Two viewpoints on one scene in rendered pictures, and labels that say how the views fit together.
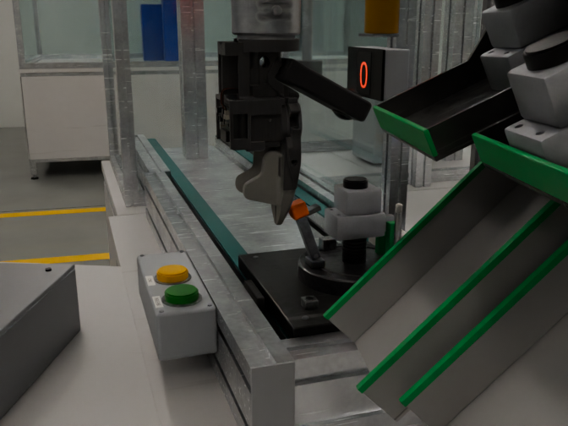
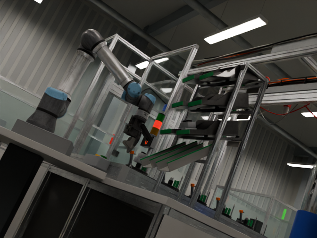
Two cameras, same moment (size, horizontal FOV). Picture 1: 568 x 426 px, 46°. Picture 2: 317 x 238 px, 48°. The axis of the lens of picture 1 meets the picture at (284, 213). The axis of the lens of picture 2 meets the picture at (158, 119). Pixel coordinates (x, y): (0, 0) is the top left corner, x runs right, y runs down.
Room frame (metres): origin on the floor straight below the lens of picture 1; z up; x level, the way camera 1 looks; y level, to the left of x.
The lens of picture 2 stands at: (-1.26, 0.34, 0.76)
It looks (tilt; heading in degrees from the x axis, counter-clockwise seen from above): 15 degrees up; 348
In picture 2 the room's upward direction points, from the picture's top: 24 degrees clockwise
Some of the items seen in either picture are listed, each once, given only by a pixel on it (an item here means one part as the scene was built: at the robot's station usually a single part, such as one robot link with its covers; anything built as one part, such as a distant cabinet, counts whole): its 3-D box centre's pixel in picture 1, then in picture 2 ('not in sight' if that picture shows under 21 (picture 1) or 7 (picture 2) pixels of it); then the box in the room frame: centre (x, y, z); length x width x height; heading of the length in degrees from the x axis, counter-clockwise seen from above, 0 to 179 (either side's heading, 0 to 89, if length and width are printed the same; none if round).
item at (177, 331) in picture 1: (173, 298); (95, 162); (0.80, 0.14, 0.93); 0.21 x 0.07 x 0.06; 18
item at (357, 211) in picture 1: (362, 205); (142, 158); (0.79, -0.10, 1.06); 0.08 x 0.04 x 0.07; 108
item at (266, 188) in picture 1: (267, 190); (129, 144); (0.74, 0.02, 1.09); 0.06 x 0.03 x 0.09; 108
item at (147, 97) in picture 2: not in sight; (146, 103); (0.75, 0.02, 1.36); 0.09 x 0.08 x 0.11; 83
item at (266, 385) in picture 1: (194, 258); (90, 165); (1.00, 0.14, 0.91); 0.89 x 0.06 x 0.11; 18
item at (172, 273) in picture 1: (172, 276); not in sight; (0.80, 0.14, 0.96); 0.04 x 0.04 x 0.02
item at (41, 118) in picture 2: not in sight; (43, 120); (0.68, 0.49, 1.00); 0.15 x 0.15 x 0.10
